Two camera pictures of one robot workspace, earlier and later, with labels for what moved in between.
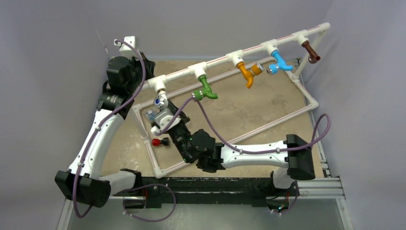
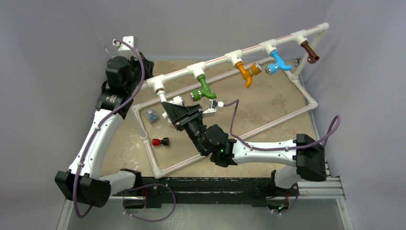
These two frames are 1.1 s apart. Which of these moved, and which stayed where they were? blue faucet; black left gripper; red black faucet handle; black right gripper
Moved: black right gripper
Stayed: red black faucet handle; blue faucet; black left gripper
